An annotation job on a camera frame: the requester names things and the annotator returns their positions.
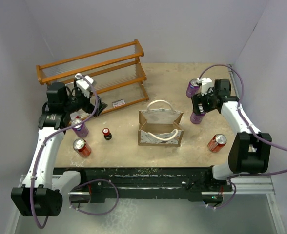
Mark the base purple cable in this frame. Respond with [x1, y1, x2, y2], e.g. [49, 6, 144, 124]
[70, 178, 120, 216]
[203, 180, 237, 211]

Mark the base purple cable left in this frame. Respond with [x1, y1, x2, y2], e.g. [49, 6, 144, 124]
[70, 178, 120, 216]

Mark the right red soda can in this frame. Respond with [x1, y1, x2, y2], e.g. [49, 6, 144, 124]
[207, 134, 227, 153]

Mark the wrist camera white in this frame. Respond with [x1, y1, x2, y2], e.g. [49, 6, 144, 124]
[197, 78, 213, 96]
[75, 73, 96, 98]

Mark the left red soda can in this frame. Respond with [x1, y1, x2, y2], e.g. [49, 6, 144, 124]
[73, 138, 92, 157]

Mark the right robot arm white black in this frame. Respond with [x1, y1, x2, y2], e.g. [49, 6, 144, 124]
[191, 78, 272, 191]

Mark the orange wooden rack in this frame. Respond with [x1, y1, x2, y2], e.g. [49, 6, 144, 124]
[36, 39, 149, 114]

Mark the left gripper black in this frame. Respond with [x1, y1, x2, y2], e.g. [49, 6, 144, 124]
[63, 79, 107, 117]

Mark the aluminium frame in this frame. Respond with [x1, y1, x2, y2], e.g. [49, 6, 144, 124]
[5, 64, 287, 234]

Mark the small dark sauce bottle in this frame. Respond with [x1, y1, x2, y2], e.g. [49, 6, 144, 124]
[102, 128, 112, 140]

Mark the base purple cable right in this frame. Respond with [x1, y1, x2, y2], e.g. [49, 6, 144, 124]
[203, 180, 237, 211]

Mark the red soda can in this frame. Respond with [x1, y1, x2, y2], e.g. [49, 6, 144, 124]
[207, 134, 227, 153]
[73, 138, 92, 157]

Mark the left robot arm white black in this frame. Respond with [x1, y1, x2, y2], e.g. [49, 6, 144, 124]
[11, 79, 107, 218]

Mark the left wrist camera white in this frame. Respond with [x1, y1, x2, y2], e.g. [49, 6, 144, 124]
[75, 73, 96, 98]

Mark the canvas bag with rope handles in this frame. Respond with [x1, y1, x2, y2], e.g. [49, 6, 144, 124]
[138, 99, 185, 147]

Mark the purple soda can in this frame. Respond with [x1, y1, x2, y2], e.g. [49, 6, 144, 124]
[186, 79, 200, 98]
[71, 118, 89, 138]
[190, 112, 206, 124]

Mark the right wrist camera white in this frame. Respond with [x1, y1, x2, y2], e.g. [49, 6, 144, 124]
[197, 78, 213, 96]

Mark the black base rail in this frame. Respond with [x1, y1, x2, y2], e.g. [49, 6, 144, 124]
[53, 167, 232, 203]

